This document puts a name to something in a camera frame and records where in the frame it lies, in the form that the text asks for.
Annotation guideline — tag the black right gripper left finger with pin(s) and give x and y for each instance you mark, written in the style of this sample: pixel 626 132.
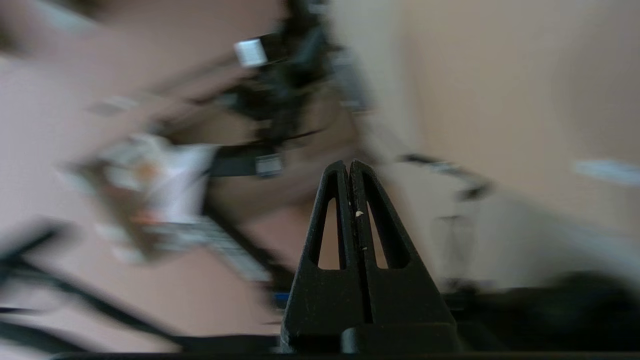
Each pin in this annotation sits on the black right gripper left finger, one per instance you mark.
pixel 320 300

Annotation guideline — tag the brown cardboard shoe box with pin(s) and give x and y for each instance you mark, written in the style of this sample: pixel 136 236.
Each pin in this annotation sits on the brown cardboard shoe box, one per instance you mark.
pixel 500 100

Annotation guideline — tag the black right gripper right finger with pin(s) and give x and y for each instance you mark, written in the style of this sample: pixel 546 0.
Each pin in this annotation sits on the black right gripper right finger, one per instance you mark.
pixel 400 300

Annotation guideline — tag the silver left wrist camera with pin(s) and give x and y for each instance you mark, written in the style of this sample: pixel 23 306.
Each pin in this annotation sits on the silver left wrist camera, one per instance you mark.
pixel 250 52

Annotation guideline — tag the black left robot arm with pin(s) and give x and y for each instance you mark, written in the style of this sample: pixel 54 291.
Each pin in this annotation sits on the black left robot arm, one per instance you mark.
pixel 285 95

